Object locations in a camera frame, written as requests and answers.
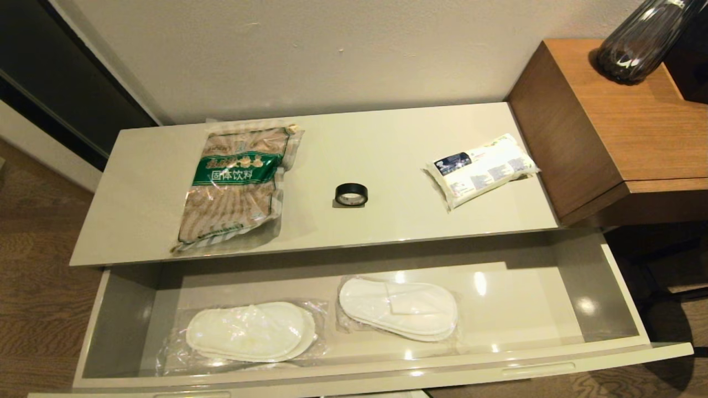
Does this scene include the black tape roll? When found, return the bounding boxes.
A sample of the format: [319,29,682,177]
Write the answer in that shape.
[335,183,369,208]

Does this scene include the green label snack bag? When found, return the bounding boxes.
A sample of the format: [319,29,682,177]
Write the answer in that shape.
[170,118,306,255]

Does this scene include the cream white drawer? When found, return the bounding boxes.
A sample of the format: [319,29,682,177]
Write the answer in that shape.
[28,229,695,398]

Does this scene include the white slippers with paper tag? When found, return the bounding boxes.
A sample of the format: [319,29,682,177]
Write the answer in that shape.
[335,275,461,349]

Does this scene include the white tissue pack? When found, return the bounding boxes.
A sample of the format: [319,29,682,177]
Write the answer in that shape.
[423,133,540,212]

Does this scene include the white slippers in crinkled wrap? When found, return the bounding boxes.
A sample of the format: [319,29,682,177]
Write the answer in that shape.
[156,298,331,376]

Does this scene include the wooden side cabinet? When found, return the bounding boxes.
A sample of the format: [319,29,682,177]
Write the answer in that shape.
[507,38,708,227]

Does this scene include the dark glass vase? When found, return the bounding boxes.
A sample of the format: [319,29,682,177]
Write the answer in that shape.
[596,0,692,85]

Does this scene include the dark sliding door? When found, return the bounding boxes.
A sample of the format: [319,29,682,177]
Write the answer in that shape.
[0,0,158,172]

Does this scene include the black box on desk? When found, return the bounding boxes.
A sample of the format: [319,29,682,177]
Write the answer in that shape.
[664,0,708,104]

